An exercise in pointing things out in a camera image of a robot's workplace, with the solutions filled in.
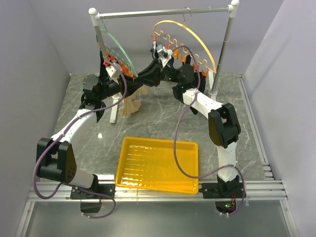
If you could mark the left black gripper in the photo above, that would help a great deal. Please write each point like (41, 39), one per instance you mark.
(126, 86)

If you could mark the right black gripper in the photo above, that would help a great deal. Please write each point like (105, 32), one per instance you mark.
(152, 75)

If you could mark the beige boxer underwear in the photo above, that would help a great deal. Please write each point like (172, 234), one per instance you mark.
(132, 103)

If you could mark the green arched clip hanger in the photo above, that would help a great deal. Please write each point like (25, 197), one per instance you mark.
(118, 47)

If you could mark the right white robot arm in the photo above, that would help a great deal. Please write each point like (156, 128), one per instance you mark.
(223, 125)

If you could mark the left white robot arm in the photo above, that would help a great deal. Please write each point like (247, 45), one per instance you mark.
(56, 155)

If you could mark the black underwear on green hanger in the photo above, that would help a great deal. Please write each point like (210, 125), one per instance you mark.
(102, 72)

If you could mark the navy blue brief underwear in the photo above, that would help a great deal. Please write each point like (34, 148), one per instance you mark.
(155, 55)

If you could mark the yellow arched clip hanger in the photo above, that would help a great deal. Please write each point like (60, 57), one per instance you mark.
(197, 37)

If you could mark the black underwear on yellow hanger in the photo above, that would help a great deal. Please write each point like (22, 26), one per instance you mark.
(202, 84)

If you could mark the yellow plastic tray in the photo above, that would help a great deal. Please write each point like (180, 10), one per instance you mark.
(160, 165)

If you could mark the white metal drying rack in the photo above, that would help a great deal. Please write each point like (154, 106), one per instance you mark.
(179, 53)

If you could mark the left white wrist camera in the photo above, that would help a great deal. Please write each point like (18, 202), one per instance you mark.
(113, 71)

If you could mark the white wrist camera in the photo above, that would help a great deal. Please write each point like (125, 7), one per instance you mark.
(164, 55)
(113, 71)

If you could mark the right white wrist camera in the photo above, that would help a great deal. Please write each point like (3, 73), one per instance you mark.
(164, 55)

